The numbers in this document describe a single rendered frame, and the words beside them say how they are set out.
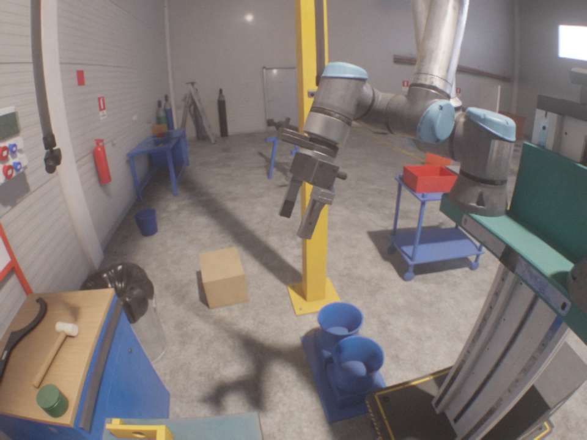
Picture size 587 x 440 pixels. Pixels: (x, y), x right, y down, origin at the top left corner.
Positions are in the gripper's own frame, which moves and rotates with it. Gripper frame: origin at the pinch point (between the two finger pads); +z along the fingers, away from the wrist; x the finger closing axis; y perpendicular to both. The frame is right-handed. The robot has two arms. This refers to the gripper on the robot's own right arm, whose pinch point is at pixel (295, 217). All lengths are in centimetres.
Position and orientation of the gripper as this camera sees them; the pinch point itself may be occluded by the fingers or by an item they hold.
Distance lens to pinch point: 63.3
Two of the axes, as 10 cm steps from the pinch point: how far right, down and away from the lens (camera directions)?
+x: -3.1, -3.2, 9.0
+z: -3.2, 9.2, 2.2
